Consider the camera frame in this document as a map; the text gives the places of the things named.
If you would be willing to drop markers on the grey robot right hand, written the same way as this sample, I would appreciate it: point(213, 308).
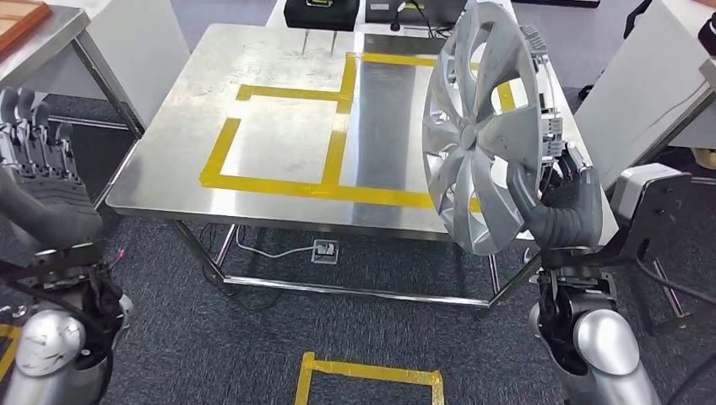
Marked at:
point(576, 218)

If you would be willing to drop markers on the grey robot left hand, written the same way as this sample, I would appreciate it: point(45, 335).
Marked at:
point(56, 212)

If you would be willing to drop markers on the silver plastic wheel hubcap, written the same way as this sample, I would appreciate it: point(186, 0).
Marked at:
point(470, 134)

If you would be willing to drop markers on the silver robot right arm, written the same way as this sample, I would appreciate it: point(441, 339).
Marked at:
point(607, 341)

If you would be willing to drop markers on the steel workbench table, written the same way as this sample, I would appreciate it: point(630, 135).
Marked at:
point(279, 145)

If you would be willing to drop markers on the chrome stool base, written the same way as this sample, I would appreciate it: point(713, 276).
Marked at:
point(14, 312)

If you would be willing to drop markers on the white desk side panel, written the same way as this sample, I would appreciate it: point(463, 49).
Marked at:
point(643, 95)

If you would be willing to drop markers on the tan shoe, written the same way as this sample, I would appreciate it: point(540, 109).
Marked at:
point(706, 158)

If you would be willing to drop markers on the white desk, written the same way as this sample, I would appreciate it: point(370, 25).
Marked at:
point(362, 22)
point(145, 56)

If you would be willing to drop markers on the wooden framed board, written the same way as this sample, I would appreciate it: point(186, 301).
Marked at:
point(19, 19)

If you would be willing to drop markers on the black office chair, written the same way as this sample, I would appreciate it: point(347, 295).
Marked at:
point(637, 17)

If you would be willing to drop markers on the black rounded object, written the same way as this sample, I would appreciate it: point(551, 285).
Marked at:
point(707, 33)

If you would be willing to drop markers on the steel floor socket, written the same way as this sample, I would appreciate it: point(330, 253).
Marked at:
point(324, 251)

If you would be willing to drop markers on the yellow floor tape square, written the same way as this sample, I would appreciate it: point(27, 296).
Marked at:
point(363, 370)

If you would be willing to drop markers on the dark grey laptop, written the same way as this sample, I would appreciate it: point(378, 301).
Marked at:
point(380, 14)

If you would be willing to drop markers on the black carry case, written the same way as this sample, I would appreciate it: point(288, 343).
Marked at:
point(321, 19)

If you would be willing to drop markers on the black handheld controller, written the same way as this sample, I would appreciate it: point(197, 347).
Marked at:
point(319, 3)

